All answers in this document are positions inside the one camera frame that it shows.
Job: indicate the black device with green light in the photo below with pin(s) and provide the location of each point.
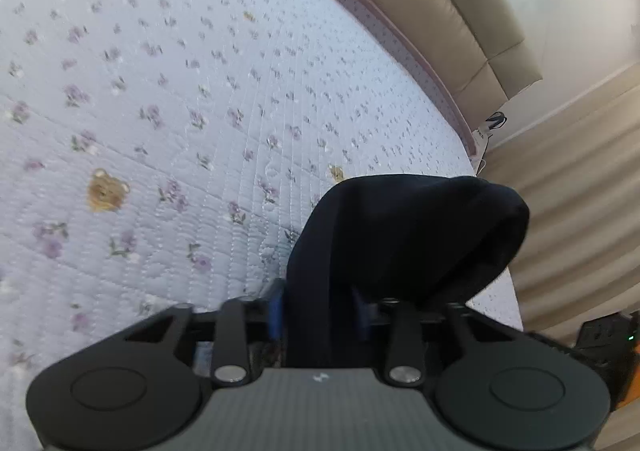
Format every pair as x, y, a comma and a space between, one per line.
611, 344

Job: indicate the beige pleated curtain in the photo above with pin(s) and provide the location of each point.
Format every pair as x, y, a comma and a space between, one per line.
578, 171

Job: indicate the dark navy garment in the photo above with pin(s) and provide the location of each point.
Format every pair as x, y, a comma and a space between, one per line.
425, 241

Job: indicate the beige padded headboard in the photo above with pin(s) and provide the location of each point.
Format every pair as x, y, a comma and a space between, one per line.
476, 47

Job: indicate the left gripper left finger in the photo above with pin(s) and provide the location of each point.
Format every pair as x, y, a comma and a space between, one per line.
263, 314

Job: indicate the white bag beside bed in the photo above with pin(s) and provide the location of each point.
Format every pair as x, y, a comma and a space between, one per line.
481, 138

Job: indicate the floral quilted bed cover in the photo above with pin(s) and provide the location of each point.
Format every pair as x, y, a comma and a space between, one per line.
156, 152

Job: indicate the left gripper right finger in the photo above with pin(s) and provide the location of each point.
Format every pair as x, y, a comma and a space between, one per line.
374, 315

